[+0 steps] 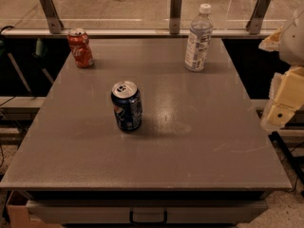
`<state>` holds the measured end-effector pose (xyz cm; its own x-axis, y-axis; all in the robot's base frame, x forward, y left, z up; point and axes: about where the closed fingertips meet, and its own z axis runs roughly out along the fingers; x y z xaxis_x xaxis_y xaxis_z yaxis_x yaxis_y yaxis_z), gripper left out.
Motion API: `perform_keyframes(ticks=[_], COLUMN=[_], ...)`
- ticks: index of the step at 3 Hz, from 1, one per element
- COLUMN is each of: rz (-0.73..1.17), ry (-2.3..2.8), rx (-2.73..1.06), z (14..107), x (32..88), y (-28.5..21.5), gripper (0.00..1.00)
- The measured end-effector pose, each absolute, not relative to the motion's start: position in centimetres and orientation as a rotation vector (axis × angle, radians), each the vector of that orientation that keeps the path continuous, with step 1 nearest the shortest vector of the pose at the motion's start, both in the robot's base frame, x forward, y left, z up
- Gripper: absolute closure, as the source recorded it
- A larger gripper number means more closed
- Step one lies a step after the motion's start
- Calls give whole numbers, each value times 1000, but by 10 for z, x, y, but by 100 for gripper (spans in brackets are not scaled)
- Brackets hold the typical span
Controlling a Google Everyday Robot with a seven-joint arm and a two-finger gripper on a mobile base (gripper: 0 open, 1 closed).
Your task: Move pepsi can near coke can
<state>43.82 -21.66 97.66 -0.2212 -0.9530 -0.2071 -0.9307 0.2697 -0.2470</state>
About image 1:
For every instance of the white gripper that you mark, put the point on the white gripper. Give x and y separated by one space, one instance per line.
294 45

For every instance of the blue pepsi can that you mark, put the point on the blue pepsi can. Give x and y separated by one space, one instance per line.
127 104

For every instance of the red coke can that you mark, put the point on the red coke can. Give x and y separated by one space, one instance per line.
79 45

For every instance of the clear plastic water bottle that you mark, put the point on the clear plastic water bottle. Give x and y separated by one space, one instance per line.
199 38

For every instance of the cardboard box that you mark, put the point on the cardboard box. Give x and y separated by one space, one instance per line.
19 215

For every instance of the right metal bracket post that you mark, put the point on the right metal bracket post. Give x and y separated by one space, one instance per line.
255 23

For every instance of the metal bracket post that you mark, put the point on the metal bracket post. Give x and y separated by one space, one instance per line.
175 16
55 26
255 23

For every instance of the middle metal bracket post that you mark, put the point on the middle metal bracket post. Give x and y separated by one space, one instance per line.
175 16

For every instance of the left metal bracket post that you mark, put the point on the left metal bracket post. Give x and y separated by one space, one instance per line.
55 26

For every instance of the grey drawer with handle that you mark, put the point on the grey drawer with handle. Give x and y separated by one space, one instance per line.
146 213

